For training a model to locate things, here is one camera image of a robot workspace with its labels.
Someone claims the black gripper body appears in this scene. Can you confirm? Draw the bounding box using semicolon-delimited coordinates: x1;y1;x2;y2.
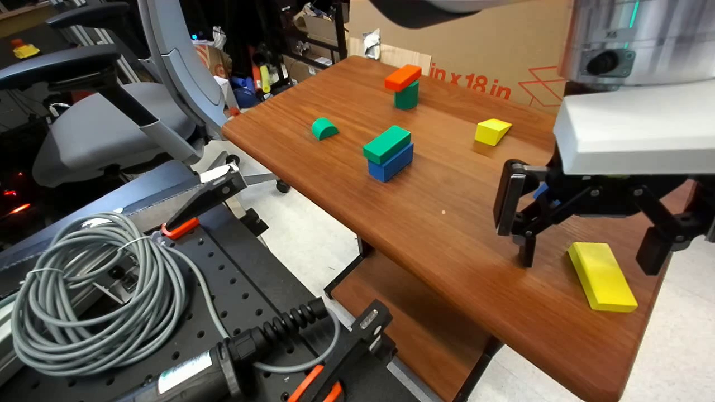
548;172;708;220

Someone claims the yellow wedge block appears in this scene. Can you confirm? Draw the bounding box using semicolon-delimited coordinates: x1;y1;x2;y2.
472;116;515;149

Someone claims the blue flat block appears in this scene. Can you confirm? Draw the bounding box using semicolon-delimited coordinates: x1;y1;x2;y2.
366;141;417;186

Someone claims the green flat block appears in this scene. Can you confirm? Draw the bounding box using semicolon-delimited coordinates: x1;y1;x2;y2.
363;124;414;167

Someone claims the green cube block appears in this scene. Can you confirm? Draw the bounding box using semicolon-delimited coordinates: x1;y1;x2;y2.
394;78;422;114

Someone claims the orange flat block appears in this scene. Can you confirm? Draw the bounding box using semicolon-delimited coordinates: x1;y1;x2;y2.
383;62;425;95

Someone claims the green half-round block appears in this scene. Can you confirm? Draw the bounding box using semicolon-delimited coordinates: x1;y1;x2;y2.
309;114;343;143

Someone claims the brown cardboard box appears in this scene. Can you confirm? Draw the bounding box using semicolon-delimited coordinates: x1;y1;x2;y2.
345;0;579;114

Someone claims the wooden lower table shelf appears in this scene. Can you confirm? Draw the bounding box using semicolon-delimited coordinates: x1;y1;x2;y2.
332;248;498;402

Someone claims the black table leg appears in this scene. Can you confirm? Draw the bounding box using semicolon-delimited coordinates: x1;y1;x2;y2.
454;335;504;402

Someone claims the black clamp with orange grip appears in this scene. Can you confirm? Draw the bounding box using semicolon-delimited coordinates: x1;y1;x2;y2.
158;163;252;241
287;300;398;402

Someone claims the dark cluttered shelf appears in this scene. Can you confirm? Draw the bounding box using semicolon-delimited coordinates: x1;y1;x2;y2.
176;0;354;110

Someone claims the black perforated board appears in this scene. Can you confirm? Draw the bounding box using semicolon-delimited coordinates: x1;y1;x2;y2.
0;204;421;402

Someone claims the shiny dark metal beam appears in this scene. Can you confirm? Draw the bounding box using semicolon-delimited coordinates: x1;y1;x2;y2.
0;158;200;278

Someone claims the grey office chair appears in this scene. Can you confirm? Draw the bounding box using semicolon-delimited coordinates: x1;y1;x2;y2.
0;0;295;196

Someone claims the small yellow red object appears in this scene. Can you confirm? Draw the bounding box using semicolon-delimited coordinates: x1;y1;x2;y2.
9;38;44;62

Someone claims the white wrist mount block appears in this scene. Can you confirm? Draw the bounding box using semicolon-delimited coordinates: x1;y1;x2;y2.
553;78;715;179

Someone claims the black cable connector with label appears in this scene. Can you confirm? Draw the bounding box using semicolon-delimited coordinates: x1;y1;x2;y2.
137;297;334;402

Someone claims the grey coiled cable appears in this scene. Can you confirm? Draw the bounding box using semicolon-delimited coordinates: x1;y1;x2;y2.
9;211;345;378

